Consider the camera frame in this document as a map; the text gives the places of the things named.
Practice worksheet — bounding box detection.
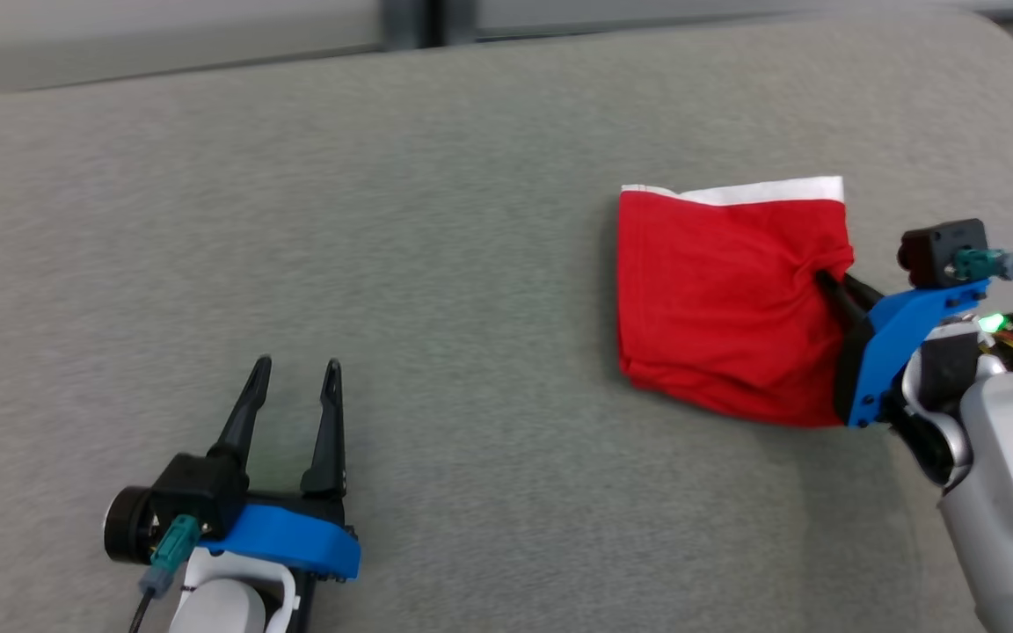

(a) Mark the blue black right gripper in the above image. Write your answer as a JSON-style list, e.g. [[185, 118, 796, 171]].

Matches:
[[814, 271, 991, 429]]

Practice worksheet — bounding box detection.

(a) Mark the left arm cable teal plug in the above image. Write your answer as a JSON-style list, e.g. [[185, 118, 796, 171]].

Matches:
[[128, 516, 201, 633]]

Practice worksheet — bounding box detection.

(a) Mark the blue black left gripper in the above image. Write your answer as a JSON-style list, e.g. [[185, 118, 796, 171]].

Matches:
[[199, 355, 361, 583]]

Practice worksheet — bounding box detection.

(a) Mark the arm cable teal plug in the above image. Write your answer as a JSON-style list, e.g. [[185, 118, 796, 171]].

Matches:
[[128, 516, 201, 633], [953, 249, 1013, 317]]

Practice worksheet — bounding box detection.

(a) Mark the right arm cable teal plug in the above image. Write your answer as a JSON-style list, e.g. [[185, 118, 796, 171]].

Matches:
[[953, 249, 1013, 317]]

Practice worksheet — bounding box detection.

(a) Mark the red shorts white side stripe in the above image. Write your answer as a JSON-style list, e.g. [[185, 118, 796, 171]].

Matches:
[[617, 176, 856, 429]]

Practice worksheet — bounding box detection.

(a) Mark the grey partition post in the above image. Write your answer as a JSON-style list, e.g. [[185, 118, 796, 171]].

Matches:
[[381, 0, 481, 49]]

